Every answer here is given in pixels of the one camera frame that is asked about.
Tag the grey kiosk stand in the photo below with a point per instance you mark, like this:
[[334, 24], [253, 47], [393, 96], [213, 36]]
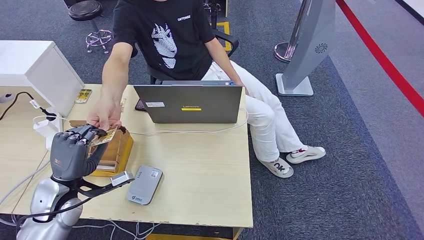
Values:
[[308, 49]]

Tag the chrome stanchion post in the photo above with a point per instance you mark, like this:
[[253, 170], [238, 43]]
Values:
[[283, 51]]

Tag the yellow patterned card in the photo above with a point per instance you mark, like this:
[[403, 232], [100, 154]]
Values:
[[83, 96]]

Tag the person's right hand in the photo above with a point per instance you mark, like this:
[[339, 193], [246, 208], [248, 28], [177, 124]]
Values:
[[106, 114]]

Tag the grey card reader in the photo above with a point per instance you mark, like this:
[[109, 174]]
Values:
[[144, 185]]

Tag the gold patterned ID card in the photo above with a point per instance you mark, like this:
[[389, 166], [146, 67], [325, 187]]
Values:
[[106, 137]]

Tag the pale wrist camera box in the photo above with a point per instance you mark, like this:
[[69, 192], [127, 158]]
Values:
[[122, 178]]

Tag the wooden card organizer box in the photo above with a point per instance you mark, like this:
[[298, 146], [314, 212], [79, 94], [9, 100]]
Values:
[[120, 150]]

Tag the person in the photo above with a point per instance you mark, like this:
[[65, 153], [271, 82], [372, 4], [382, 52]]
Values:
[[165, 49]]

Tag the black phone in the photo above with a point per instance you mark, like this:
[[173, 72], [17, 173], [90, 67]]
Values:
[[140, 106]]

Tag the grey Lenovo laptop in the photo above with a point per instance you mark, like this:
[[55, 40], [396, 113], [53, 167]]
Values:
[[192, 99]]

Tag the person's left hand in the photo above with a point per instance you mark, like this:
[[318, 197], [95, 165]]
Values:
[[241, 85]]

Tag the grey mouse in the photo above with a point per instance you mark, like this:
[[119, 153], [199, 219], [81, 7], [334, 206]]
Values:
[[6, 98]]

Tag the white power strip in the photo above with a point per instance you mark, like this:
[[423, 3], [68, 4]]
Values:
[[53, 143]]

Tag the white cabinet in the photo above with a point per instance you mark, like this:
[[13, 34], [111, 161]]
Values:
[[30, 66]]

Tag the person's left forearm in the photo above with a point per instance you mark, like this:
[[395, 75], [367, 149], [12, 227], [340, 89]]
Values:
[[228, 63]]

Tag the black round stool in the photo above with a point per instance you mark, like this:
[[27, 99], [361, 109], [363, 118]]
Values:
[[84, 10]]

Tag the person's right forearm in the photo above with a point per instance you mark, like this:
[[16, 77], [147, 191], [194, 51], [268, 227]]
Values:
[[116, 76]]

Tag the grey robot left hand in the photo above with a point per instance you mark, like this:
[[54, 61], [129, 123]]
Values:
[[69, 155]]

